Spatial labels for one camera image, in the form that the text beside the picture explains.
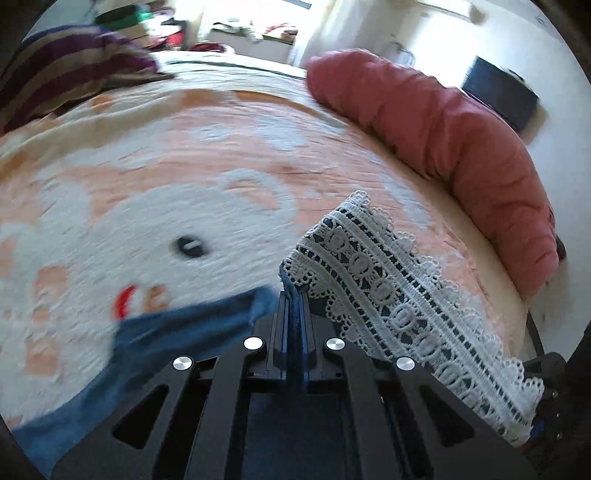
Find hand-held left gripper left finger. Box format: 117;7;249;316
51;292;293;480

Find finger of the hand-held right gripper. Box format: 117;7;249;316
523;353;572;446

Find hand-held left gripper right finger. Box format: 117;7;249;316
294;295;539;480

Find blue pants with lace trim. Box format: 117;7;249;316
14;191;546;480

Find rolled pink duvet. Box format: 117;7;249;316
305;50;560;302

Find red cloth on windowsill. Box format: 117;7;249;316
262;27;297;44

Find black wall television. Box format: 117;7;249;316
462;56;540;133

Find pile of folded clothes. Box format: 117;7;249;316
91;0;205;52

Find peach printed blanket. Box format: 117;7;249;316
0;50;533;431

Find purple striped pillow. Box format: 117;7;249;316
0;25;172;136

